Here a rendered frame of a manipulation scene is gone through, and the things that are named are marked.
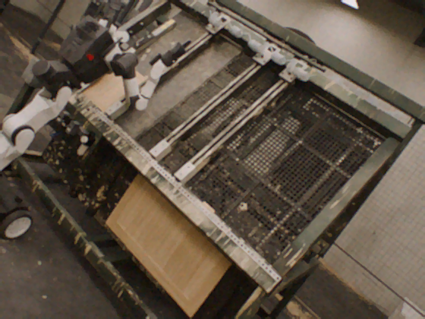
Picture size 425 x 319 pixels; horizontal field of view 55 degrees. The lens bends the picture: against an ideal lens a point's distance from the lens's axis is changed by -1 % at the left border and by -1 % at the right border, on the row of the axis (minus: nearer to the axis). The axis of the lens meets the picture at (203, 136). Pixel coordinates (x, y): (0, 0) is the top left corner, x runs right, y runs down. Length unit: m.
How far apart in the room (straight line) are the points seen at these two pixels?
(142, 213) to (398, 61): 5.61
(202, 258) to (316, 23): 6.05
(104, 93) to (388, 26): 5.68
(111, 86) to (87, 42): 0.66
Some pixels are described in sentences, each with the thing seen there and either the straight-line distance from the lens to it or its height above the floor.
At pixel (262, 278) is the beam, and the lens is 2.29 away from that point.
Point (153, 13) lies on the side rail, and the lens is 3.60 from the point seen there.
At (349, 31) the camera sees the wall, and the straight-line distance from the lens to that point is 7.85.
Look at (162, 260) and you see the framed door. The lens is 2.82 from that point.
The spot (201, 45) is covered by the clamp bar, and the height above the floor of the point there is 1.67.
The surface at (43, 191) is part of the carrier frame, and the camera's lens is 3.21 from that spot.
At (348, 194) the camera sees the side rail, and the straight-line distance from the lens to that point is 2.51.
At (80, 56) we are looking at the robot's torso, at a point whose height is 1.20.
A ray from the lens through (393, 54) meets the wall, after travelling 7.60.
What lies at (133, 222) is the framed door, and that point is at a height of 0.41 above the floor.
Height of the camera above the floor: 1.58
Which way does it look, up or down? 9 degrees down
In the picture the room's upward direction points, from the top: 35 degrees clockwise
